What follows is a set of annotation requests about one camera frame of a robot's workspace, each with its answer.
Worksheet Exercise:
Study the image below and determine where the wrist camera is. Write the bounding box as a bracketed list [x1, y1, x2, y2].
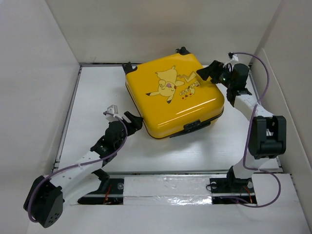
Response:
[223, 52, 239, 67]
[103, 104, 120, 119]

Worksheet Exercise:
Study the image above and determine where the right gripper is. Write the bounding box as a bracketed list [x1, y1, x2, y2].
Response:
[195, 60, 233, 89]

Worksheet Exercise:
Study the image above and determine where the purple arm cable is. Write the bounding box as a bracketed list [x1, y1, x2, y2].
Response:
[229, 52, 281, 207]
[26, 111, 128, 224]

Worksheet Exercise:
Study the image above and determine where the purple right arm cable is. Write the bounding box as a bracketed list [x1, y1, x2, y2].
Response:
[229, 52, 281, 207]

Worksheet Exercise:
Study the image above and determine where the metal base rail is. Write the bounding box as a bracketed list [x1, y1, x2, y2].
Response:
[78, 175, 257, 206]

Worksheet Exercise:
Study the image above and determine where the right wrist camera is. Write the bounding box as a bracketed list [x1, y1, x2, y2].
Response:
[223, 52, 239, 67]

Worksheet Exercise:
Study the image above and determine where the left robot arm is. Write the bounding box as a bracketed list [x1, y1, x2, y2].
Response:
[23, 111, 143, 228]

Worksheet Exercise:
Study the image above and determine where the yellow hard-shell suitcase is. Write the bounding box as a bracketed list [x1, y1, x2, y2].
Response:
[122, 47, 225, 139]

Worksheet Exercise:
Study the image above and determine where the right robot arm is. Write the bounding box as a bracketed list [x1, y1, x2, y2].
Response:
[196, 60, 287, 194]

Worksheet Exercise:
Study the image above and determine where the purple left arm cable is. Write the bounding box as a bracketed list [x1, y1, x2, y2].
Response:
[26, 111, 128, 224]

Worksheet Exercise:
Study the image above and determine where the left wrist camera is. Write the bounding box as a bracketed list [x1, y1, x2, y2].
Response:
[103, 104, 120, 119]

